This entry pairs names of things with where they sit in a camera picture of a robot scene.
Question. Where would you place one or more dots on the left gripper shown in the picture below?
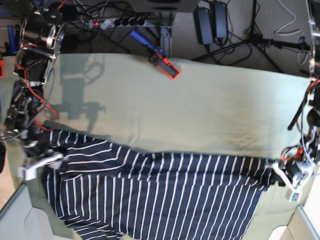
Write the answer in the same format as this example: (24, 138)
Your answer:
(292, 174)

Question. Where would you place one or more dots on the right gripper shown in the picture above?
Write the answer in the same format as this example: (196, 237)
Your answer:
(41, 154)

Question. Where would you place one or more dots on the navy white striped T-shirt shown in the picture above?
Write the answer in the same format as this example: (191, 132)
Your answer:
(104, 191)

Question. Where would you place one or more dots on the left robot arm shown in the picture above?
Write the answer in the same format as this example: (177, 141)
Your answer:
(307, 119)

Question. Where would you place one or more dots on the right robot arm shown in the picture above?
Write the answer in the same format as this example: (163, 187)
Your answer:
(40, 39)

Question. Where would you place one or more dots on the grey bin bottom right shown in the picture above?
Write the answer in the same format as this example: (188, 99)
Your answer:
(299, 227)

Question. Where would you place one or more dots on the grey bin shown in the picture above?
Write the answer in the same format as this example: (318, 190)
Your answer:
(299, 227)
(19, 220)

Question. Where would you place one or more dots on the grey bin bottom left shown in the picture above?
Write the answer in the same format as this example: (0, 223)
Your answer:
(19, 220)

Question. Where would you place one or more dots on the orange clamp jaw left edge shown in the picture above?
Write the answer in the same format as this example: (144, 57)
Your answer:
(2, 68)

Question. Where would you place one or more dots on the blue clamp at left edge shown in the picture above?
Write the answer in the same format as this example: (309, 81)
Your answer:
(12, 46)

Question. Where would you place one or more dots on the light green table cloth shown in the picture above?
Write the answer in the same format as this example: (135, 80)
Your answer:
(207, 109)

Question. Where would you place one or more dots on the white power strip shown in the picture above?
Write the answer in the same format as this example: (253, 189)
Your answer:
(111, 23)

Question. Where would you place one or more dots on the black tripod stand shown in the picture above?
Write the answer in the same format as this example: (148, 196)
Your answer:
(255, 38)

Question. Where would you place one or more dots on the blue orange bar clamp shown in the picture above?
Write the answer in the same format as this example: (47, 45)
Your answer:
(157, 56)

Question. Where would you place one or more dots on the grey monitor base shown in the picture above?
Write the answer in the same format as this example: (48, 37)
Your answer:
(176, 6)

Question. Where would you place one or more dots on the black power adapter right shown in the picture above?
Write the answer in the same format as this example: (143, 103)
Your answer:
(219, 10)

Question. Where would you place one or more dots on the black power adapter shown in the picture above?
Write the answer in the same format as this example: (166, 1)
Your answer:
(203, 27)
(219, 10)

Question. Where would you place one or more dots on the black power adapter left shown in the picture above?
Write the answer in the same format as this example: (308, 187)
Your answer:
(203, 27)

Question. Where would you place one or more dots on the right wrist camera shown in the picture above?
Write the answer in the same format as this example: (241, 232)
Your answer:
(28, 172)

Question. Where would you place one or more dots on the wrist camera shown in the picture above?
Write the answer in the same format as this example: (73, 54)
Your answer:
(293, 195)
(28, 172)

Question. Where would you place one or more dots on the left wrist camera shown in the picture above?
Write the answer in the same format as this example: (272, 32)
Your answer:
(293, 195)

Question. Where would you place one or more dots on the aluminium frame post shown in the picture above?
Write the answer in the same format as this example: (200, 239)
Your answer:
(165, 22)

